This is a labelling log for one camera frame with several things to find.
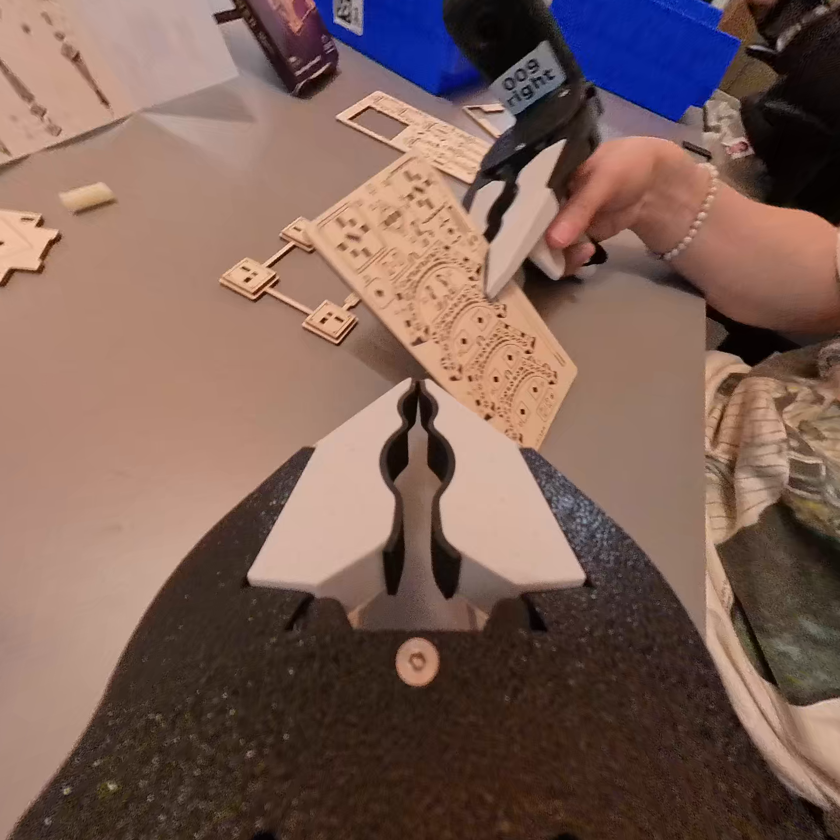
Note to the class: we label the grey desk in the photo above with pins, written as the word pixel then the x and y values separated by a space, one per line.
pixel 131 426

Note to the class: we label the wooden frame with four squares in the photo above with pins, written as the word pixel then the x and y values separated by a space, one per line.
pixel 249 279

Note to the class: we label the emptied wooden puzzle sheet frame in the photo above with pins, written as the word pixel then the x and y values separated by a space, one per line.
pixel 420 134

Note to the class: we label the small wooden frame offcut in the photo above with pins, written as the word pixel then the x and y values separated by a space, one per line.
pixel 485 118

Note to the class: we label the stepped wooden puzzle piece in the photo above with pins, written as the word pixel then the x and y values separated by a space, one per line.
pixel 19 246

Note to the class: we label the person's right hand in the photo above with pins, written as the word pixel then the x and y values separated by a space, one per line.
pixel 630 190

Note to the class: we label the laser-cut wooden puzzle sheet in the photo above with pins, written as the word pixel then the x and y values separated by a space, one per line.
pixel 426 282

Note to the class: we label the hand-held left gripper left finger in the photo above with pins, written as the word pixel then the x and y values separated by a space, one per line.
pixel 321 518

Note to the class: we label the person's patterned shirt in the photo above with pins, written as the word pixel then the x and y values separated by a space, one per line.
pixel 774 525

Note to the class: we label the black bag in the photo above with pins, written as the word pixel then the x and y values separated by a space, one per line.
pixel 800 98

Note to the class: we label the purple puzzle box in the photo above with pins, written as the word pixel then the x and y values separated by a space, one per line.
pixel 295 39

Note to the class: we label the paper instruction sheet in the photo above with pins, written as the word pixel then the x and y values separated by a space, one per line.
pixel 98 59

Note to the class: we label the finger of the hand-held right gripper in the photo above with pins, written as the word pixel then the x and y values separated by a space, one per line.
pixel 493 189
pixel 525 216

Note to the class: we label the person's right forearm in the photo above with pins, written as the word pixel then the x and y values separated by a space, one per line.
pixel 768 262

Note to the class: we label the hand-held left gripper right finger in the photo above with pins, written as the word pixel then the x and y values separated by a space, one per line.
pixel 505 518

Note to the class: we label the blue plastic bin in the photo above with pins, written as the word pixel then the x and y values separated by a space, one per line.
pixel 643 46

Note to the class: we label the pale wax block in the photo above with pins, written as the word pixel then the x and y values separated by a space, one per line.
pixel 86 197

